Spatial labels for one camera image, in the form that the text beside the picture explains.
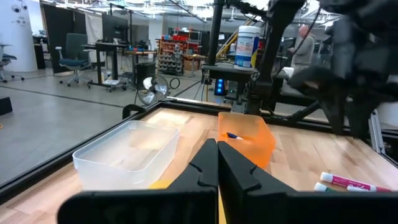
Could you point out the black round pole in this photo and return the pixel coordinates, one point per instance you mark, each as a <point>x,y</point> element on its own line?
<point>215,31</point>

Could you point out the black aluminium table frame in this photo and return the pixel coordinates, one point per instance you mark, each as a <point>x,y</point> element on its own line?
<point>31,176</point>

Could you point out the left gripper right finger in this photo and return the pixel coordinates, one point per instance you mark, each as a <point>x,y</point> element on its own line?
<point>295,208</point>

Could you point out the black computer with lights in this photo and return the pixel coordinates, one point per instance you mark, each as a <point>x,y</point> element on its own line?
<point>219,87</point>

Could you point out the person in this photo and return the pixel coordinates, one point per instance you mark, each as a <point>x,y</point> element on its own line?
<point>304,49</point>

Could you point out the white wipes canister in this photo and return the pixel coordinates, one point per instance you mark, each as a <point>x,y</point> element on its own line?
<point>247,46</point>

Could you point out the grey office chair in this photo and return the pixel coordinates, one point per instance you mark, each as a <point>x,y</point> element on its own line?
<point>74,46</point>
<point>6,59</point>

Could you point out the white round column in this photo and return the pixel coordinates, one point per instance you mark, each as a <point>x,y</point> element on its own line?
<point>18,37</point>

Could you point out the white marker dark blue cap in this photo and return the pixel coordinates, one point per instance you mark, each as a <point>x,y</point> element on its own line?
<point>231,135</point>

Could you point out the pink Expo marker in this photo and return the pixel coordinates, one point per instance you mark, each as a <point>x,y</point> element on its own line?
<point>348,181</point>

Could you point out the white marker green cap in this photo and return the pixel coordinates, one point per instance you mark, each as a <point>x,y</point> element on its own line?
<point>320,186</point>

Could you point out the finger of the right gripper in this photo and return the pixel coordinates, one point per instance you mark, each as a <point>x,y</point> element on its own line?
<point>362,115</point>
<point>337,112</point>

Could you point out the black monitor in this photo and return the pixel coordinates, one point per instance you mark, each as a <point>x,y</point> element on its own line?
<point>115,28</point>

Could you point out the orange plastic bin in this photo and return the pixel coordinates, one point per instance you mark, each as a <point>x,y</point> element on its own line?
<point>255,149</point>

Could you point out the black standing desk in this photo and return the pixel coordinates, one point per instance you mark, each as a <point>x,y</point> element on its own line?
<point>105,46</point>

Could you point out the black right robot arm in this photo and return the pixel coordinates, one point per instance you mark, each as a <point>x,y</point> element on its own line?
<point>267,62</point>

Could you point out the black side table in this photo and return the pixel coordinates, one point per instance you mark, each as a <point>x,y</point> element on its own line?
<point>227,72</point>

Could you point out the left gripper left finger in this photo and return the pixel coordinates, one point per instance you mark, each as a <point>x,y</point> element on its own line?
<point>140,208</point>

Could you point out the black computer tower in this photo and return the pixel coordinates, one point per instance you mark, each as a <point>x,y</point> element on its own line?
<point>146,73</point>

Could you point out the small floor fan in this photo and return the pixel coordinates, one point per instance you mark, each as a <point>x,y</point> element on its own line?
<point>155,90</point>

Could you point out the silver aluminium bar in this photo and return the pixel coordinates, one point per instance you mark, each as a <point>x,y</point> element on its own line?
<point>376,130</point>

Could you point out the black partition wall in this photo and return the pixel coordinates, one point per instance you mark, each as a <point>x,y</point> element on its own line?
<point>56,31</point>

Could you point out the black table clamp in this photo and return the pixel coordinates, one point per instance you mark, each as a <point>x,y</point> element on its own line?
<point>127,109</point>

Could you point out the parts shelf with bins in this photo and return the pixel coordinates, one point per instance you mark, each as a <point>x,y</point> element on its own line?
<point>169,59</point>

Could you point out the clear plastic bin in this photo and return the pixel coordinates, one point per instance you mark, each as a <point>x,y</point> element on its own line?
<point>124,149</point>

